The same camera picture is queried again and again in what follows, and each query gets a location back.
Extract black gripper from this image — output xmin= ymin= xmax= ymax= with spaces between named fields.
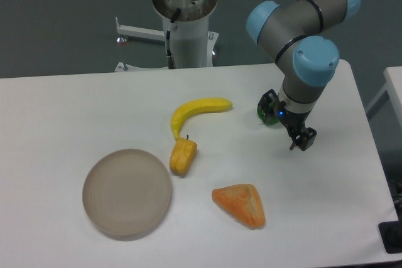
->
xmin=277 ymin=100 xmax=316 ymax=151

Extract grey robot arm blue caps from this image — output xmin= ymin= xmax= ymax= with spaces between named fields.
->
xmin=152 ymin=0 xmax=361 ymax=150

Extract yellow bell pepper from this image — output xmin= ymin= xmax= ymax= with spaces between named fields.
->
xmin=169 ymin=136 xmax=197 ymax=176

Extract orange triangular bread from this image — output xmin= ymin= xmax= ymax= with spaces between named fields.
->
xmin=212 ymin=184 xmax=266 ymax=229

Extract yellow banana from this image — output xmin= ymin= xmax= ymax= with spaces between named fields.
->
xmin=170 ymin=97 xmax=233 ymax=140

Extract white side table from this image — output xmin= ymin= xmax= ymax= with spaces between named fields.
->
xmin=365 ymin=66 xmax=402 ymax=124

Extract black box at edge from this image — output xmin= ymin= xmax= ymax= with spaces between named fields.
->
xmin=378 ymin=221 xmax=401 ymax=254

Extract beige round plate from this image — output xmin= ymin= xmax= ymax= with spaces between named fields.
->
xmin=82 ymin=149 xmax=172 ymax=240

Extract green wrist camera board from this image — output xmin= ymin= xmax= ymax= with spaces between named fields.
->
xmin=256 ymin=89 xmax=279 ymax=126

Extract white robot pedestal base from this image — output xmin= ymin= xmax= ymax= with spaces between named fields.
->
xmin=116 ymin=0 xmax=219 ymax=69

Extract black cable on pedestal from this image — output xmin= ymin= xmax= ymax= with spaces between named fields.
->
xmin=166 ymin=8 xmax=182 ymax=70

